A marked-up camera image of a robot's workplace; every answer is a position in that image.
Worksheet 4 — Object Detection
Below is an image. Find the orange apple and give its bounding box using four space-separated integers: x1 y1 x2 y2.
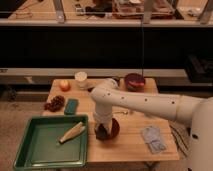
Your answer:
59 80 71 91

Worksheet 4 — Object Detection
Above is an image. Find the corn cob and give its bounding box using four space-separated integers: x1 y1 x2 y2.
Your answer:
59 122 85 144

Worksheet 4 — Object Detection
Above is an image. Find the bunch of red grapes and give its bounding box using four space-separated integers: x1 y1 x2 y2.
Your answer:
44 95 65 112

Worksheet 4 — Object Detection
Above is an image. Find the white cup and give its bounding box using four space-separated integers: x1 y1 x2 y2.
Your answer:
75 72 87 89

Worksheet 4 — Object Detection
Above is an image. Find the grey folded cloth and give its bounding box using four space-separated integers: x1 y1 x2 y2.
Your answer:
141 126 166 154

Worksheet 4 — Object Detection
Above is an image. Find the dark red bowl with food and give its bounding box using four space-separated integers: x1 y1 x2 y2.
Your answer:
124 73 146 91

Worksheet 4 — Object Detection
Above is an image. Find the green sponge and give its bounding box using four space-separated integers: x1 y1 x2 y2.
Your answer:
64 99 78 115

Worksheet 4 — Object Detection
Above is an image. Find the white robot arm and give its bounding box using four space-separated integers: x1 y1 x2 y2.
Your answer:
90 78 213 171

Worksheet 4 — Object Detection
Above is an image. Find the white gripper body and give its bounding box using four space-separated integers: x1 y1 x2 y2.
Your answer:
93 112 112 131

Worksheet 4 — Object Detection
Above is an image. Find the green plastic tray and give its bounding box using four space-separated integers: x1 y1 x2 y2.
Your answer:
13 115 88 171

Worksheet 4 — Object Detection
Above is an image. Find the black handled knife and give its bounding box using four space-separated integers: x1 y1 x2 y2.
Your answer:
87 86 95 92

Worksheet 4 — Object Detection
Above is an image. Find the metal spoon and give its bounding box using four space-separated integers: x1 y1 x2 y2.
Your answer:
112 111 128 115

